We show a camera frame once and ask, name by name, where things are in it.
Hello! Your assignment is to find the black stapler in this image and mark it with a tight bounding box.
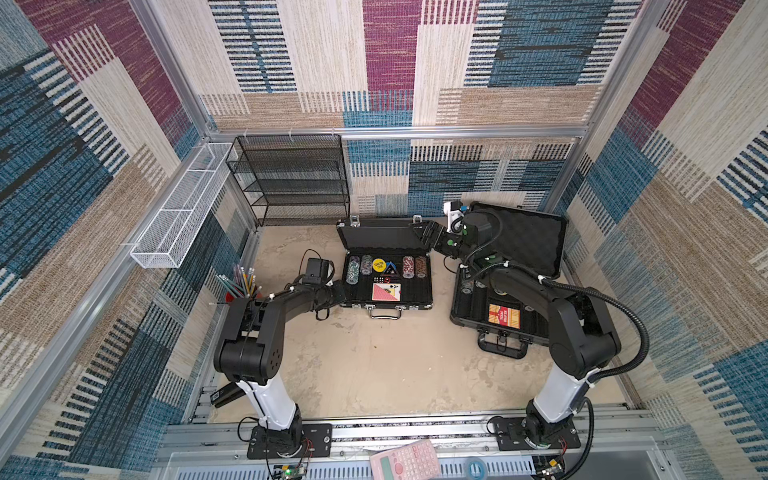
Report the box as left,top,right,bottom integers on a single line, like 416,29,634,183
209,382,245,409

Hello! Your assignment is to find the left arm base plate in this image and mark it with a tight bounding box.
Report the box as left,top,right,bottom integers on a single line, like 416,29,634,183
246,423,333,460

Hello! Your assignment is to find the blue tape roll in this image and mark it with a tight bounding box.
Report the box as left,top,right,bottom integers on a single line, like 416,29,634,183
464,457,488,480

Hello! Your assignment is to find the small triangular button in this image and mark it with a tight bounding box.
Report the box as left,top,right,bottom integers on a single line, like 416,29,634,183
385,262,399,276

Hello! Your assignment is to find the white wire mesh basket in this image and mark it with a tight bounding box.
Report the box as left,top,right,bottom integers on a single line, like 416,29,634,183
130,143,232,269

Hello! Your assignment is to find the grey poker set case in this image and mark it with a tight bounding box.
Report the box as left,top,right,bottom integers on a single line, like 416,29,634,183
448,202,568,360

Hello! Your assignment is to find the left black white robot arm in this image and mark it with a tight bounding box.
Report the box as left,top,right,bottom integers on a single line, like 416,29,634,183
210,281,345,456

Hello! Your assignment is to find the bundle of coloured pencils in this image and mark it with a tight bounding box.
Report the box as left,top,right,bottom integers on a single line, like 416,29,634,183
208,264,261,302

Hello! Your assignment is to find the pink calculator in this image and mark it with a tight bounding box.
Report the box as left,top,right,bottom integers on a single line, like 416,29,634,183
370,439,441,480

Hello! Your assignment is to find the pink playing card box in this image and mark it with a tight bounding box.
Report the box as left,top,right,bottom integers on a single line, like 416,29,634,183
371,283,401,302

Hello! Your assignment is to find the black poker set case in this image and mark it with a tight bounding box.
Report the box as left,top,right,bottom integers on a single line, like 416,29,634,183
336,216,443,320

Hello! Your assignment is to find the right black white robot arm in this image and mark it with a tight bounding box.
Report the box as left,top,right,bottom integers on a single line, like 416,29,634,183
413,202,650,450

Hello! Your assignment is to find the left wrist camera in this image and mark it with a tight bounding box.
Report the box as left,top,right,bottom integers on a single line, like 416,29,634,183
302,258,334,285

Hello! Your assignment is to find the yellow round dealer button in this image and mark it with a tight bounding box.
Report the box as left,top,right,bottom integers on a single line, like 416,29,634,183
372,258,387,273

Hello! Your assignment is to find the red playing card box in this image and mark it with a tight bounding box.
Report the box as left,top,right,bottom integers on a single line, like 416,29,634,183
488,304,521,329

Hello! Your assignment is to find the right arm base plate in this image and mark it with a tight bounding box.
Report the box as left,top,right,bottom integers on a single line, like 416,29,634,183
486,416,582,451

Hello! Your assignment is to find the black mesh shelf rack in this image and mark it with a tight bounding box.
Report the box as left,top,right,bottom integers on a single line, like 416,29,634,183
227,134,351,226

